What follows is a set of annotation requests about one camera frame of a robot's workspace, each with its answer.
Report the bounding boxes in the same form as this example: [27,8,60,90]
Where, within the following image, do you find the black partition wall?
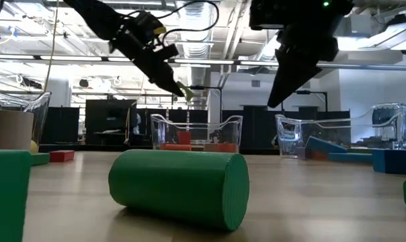
[38,106,352,151]

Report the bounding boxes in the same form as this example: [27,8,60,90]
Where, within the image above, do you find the yellow hanging rope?
[43,0,61,92]

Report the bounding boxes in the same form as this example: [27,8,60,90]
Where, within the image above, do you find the blue plank block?
[305,136,348,156]

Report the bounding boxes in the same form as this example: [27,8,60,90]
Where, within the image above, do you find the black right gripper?
[249,0,355,109]

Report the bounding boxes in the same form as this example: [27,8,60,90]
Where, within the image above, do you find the long red block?
[48,150,75,163]

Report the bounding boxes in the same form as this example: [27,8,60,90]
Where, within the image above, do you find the green arch block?
[0,149,32,242]

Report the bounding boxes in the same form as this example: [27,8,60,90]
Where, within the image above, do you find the blue cylinder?
[327,153,374,164]

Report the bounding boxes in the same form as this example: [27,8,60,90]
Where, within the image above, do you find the green half cylinder block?
[108,149,250,232]

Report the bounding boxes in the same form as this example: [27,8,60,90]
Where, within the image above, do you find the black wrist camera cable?
[124,0,220,46]

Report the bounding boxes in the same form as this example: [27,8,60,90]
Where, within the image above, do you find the natural wood cylinder block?
[0,110,35,151]

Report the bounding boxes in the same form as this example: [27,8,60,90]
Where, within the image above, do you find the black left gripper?
[110,28,186,98]

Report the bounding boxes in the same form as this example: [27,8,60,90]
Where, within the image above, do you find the black gantry frame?
[295,89,328,114]

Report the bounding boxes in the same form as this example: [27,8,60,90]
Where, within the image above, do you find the blue arch block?
[372,149,406,175]

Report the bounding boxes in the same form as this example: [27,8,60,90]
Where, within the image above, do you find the silver ceiling duct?
[174,0,214,87]

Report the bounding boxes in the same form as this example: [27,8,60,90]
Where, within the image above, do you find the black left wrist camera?
[134,11,167,44]

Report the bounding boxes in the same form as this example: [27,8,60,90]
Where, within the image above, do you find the long ceiling light bar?
[0,53,406,72]

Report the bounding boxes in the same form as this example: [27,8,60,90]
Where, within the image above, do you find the clear plastic bin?
[151,114,243,155]
[275,102,406,159]
[0,89,52,152]

